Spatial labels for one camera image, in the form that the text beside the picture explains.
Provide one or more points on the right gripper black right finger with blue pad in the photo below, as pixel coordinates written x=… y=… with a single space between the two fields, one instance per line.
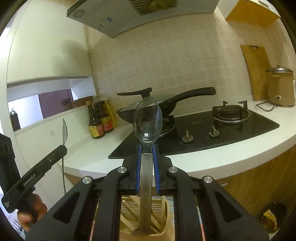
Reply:
x=161 y=164

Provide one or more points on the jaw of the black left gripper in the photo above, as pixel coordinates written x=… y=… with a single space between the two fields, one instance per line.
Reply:
x=20 y=195

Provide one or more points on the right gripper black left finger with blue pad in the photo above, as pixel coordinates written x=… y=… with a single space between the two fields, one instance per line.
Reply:
x=131 y=183

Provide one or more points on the person's left hand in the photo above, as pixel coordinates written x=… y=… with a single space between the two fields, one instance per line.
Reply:
x=38 y=209

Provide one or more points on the beige woven utensil basket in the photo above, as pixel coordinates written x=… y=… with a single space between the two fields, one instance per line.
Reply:
x=152 y=221

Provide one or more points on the dark thermos bottle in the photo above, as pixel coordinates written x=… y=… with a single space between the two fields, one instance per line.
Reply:
x=15 y=120

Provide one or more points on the red label sauce bottle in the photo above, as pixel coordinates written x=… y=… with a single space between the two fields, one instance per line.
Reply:
x=104 y=115

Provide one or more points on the dark soy sauce bottle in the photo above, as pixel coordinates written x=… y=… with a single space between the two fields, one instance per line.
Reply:
x=95 y=125

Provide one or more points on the black glass gas stove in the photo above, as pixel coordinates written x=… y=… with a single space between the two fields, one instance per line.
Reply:
x=223 y=125

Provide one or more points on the wooden lower cabinet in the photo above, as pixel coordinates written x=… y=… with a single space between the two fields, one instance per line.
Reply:
x=267 y=191

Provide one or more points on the brown slow cooker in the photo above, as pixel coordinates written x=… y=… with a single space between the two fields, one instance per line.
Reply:
x=281 y=86

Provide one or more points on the wooden cutting board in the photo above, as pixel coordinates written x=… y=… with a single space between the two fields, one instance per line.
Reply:
x=257 y=63

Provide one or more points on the white range hood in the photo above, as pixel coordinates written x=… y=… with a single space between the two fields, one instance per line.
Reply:
x=115 y=17

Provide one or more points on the yellow upper cabinet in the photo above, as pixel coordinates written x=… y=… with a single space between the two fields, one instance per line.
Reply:
x=257 y=13

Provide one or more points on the black wok with handle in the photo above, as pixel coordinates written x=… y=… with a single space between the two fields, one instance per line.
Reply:
x=167 y=103

